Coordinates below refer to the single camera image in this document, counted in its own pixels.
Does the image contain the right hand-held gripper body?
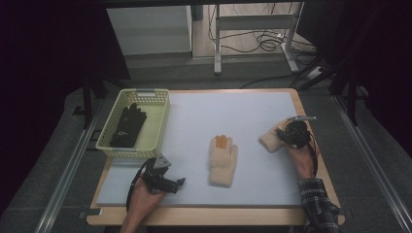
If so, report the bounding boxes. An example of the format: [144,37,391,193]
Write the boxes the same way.
[281,116,317,150]

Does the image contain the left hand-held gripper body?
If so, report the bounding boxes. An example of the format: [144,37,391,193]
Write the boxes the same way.
[142,153,172,194]

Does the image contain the beige glove with round patch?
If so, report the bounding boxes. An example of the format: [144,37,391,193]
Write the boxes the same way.
[257,119,290,153]

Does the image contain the yellow-green plastic basket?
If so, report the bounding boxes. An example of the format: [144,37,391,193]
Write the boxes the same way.
[95,88,171,159]

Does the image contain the beige glove with orange fingertips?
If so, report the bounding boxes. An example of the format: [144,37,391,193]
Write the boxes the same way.
[208,134,239,188]

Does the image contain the black glove with light mark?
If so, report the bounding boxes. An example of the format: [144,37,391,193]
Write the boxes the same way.
[109,102,148,150]

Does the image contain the person's left hand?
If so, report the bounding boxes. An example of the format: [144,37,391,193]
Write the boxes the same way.
[127,176,166,221]

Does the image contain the white foam mat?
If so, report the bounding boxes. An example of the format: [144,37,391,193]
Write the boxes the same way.
[96,91,326,209]

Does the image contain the white power strip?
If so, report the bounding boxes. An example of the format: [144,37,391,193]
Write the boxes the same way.
[306,65,324,81]

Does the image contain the black stand legs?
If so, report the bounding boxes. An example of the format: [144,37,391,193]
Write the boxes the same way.
[81,75,131,130]
[292,54,361,127]

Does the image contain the white cabinet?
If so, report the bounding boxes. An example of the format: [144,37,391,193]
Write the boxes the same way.
[106,4,194,56]

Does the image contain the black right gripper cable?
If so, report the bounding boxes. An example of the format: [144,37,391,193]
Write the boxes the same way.
[306,130,321,179]

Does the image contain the aluminium rail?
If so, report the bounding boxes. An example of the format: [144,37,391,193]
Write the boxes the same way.
[33,110,102,233]
[332,95,412,233]

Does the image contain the tangled black floor cables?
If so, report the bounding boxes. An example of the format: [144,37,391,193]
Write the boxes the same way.
[208,3,318,55]

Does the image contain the white metal desk frame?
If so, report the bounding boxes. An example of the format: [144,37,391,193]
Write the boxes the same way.
[213,2,305,76]

